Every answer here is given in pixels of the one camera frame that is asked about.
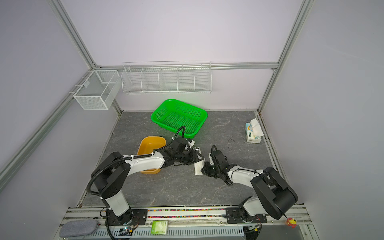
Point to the yellow plastic tray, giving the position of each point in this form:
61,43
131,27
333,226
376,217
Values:
149,144

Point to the green plastic basket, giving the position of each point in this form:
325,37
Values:
173,114

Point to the green card box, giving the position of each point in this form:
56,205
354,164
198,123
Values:
159,227

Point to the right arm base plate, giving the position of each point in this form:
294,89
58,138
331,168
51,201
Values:
240,216

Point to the white paper napkin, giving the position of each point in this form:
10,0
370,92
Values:
198,168

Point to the grey cloth pad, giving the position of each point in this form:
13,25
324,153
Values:
78,228

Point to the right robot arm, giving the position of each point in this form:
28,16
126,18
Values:
274,196

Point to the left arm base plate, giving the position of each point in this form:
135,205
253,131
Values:
135,217

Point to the white wire rack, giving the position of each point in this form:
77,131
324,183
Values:
167,77

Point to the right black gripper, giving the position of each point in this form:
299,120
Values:
205,169

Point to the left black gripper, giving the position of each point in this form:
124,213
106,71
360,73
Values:
194,158

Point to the white mesh box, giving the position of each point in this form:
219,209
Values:
99,90

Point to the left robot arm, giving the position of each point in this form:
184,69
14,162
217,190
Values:
108,179

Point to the tissue box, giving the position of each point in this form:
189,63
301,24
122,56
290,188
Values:
254,132

